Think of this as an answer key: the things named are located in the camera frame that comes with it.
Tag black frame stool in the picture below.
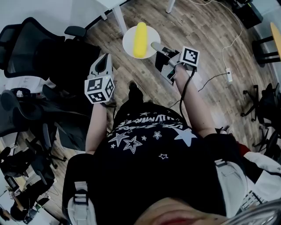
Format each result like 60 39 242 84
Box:
252 36 281 65

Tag white red black jacket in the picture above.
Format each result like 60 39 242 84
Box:
238 142 281 200

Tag grey backpack strap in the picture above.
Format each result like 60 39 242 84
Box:
67 181 97 225
214 159 249 218

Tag black star print t-shirt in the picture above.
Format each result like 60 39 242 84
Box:
62 103 248 225

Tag black trousers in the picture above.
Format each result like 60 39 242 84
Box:
127 87 154 109

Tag person's right forearm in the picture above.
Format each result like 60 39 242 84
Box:
174 65 217 138

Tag person's face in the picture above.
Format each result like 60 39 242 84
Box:
136 197 230 225

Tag yellow corn cob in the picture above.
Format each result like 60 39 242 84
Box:
133 22 148 59

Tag person's left forearm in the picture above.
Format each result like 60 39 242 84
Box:
85 101 108 155

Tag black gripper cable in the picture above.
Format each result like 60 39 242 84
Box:
179 68 196 130
102 101 117 120

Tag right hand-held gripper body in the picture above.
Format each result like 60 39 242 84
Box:
161 46 200 85

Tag white cardboard box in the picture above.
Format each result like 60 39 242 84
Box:
4 76 56 93

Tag black equipment box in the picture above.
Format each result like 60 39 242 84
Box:
232 0 264 29

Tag white round plate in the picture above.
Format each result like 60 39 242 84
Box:
122 25 161 59

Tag white power strip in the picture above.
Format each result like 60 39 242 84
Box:
225 68 234 83

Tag thin black floor cable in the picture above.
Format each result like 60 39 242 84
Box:
168 72 228 109

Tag black mesh office chair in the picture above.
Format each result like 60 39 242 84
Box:
0 17 102 88

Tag yellow wooden table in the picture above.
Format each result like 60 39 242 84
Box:
270 22 281 62

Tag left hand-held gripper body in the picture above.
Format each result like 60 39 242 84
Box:
84 72 115 104

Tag white power cable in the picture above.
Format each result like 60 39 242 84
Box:
197 0 243 70

